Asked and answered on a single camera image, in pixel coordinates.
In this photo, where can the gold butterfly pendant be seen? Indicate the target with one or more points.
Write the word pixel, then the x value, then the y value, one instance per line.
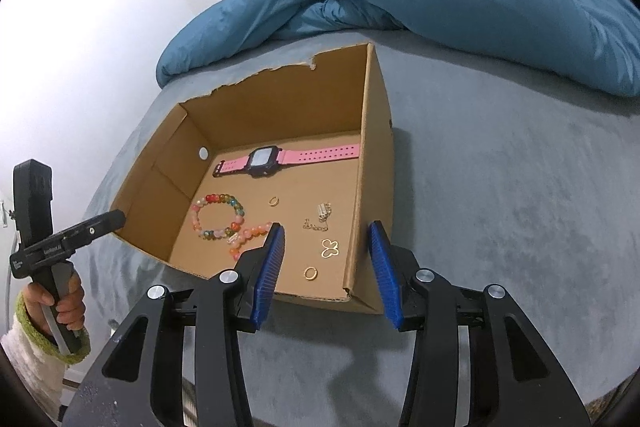
pixel 330 248

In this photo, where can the person's left hand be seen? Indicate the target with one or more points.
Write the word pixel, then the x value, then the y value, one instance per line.
pixel 71 308

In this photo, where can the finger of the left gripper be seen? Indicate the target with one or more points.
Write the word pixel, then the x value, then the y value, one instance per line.
pixel 107 223

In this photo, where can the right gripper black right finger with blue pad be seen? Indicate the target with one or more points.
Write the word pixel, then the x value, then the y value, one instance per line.
pixel 394 268

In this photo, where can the blue duvet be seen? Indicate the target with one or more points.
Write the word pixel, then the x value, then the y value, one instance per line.
pixel 593 42

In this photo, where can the brown cardboard box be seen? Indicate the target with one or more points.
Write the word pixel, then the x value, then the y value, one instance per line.
pixel 179 214

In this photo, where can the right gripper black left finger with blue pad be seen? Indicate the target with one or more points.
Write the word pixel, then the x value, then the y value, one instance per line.
pixel 259 269

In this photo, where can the pink smart watch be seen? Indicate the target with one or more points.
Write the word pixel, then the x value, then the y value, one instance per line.
pixel 264 161

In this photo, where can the silver chain earring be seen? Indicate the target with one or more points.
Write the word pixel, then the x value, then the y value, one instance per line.
pixel 324 211

